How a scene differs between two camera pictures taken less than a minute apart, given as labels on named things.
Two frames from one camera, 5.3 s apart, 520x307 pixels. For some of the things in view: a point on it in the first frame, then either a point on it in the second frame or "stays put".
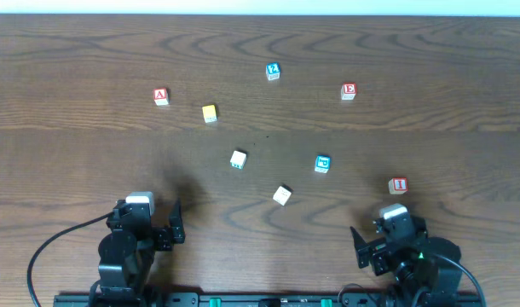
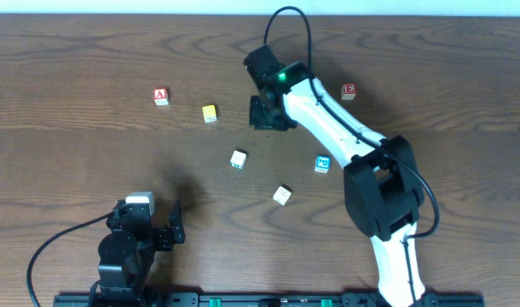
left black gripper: x=163 y=238 stays put
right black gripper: x=374 y=250 -> x=268 y=118
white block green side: x=238 y=159 stays put
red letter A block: x=160 y=96 stays put
